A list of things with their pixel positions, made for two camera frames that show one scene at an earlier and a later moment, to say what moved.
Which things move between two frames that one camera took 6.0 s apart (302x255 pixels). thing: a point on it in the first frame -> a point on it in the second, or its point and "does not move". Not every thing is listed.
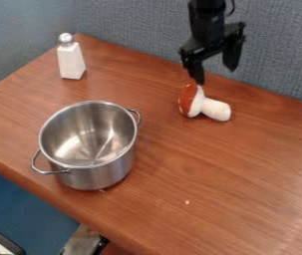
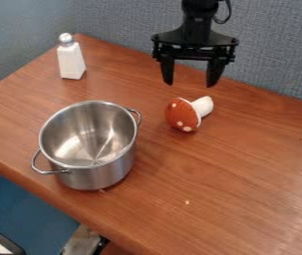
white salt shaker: (72, 59) does not move
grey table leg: (86, 242) does not move
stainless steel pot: (88, 144) does not move
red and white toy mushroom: (193, 104) -> (184, 113)
